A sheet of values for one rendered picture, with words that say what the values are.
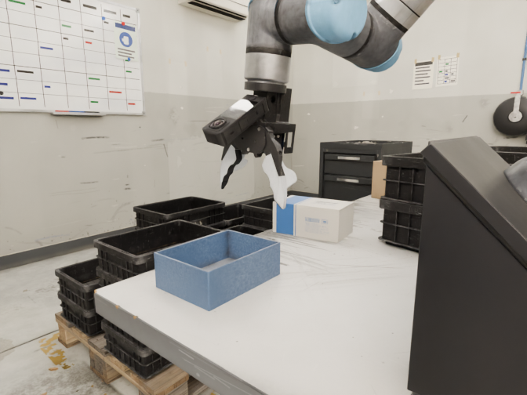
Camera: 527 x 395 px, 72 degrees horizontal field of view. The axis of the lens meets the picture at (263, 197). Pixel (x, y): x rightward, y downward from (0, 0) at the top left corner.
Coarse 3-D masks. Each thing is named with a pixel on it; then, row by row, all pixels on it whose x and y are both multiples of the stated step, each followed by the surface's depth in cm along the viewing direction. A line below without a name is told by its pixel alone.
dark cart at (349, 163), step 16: (320, 144) 253; (336, 144) 245; (352, 144) 238; (368, 144) 231; (384, 144) 229; (400, 144) 251; (320, 160) 255; (336, 160) 249; (352, 160) 240; (368, 160) 233; (320, 176) 257; (336, 176) 249; (352, 176) 243; (368, 176) 236; (320, 192) 259; (336, 192) 253; (352, 192) 245; (368, 192) 238
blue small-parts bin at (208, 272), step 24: (216, 240) 80; (240, 240) 80; (264, 240) 76; (168, 264) 65; (192, 264) 75; (216, 264) 79; (240, 264) 64; (264, 264) 70; (168, 288) 66; (192, 288) 61; (216, 288) 60; (240, 288) 65
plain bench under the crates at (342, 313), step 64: (320, 256) 85; (384, 256) 85; (128, 320) 59; (192, 320) 57; (256, 320) 57; (320, 320) 57; (384, 320) 57; (256, 384) 43; (320, 384) 43; (384, 384) 43
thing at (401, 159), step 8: (496, 152) 104; (504, 152) 103; (512, 152) 102; (384, 160) 90; (392, 160) 88; (400, 160) 86; (408, 160) 85; (416, 160) 83; (416, 168) 84; (424, 168) 82
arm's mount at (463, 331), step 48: (432, 144) 31; (480, 144) 47; (432, 192) 31; (480, 192) 29; (432, 240) 32; (480, 240) 30; (432, 288) 33; (480, 288) 30; (432, 336) 33; (480, 336) 31; (432, 384) 34; (480, 384) 31
